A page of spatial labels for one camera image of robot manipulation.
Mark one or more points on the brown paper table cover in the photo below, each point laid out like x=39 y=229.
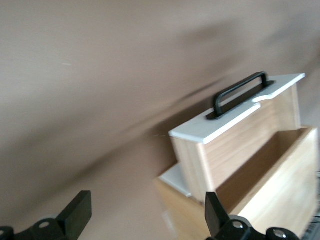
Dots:
x=75 y=100

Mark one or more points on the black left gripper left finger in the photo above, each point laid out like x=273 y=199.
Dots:
x=77 y=212

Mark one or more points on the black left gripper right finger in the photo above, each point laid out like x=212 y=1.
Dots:
x=216 y=217

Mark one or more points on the plain white-front drawer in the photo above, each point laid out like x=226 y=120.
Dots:
x=175 y=180

